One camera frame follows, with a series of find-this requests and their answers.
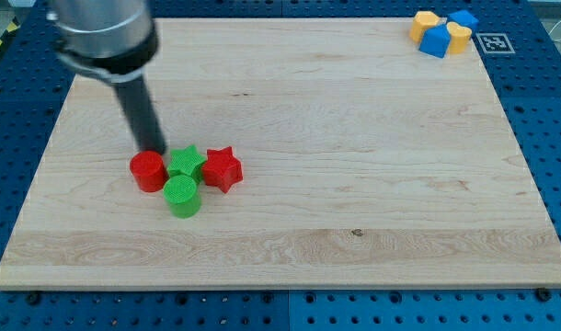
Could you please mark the yellow heart block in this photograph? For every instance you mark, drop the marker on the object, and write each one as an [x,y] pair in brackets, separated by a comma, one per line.
[459,37]

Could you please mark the blue pentagon block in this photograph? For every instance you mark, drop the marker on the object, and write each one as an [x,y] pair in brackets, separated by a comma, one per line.
[435,41]

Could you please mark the blue cube block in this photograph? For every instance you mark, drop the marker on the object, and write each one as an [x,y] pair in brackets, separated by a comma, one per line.
[464,18]

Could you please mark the red star block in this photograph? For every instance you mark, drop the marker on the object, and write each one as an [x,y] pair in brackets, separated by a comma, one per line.
[222,169]

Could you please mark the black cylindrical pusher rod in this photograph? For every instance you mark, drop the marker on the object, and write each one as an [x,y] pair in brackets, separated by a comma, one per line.
[139,112]

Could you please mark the green cylinder block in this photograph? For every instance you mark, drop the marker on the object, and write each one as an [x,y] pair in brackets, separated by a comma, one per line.
[182,196]

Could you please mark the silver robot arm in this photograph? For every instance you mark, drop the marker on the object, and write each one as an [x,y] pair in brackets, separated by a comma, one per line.
[112,41]

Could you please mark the white fiducial marker tag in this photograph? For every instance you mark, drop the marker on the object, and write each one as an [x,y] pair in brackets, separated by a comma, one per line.
[494,43]

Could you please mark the yellow hexagon block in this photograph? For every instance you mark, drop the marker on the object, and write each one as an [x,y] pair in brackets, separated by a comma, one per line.
[422,21]

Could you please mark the green star block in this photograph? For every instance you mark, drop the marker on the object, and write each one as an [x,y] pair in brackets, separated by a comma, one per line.
[187,162]

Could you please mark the wooden board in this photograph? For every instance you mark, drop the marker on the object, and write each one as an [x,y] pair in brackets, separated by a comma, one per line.
[367,164]

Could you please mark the red cylinder block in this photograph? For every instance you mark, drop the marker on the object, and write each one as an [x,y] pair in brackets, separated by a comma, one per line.
[149,171]

